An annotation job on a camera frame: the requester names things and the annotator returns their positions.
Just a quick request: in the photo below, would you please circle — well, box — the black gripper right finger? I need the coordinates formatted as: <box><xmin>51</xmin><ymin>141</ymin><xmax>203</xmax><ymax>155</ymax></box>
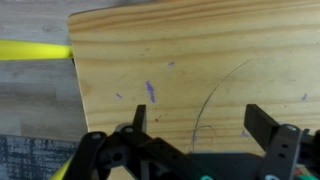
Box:
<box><xmin>244</xmin><ymin>104</ymin><xmax>279</xmax><ymax>151</ymax></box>

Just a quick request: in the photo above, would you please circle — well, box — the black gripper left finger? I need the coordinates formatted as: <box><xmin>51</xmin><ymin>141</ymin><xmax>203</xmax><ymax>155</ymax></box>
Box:
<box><xmin>133</xmin><ymin>105</ymin><xmax>147</xmax><ymax>132</ymax></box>

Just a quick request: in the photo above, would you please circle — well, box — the grey patterned rug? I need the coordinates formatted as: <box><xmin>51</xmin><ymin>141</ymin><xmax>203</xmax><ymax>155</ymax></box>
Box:
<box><xmin>0</xmin><ymin>135</ymin><xmax>78</xmax><ymax>180</ymax></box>

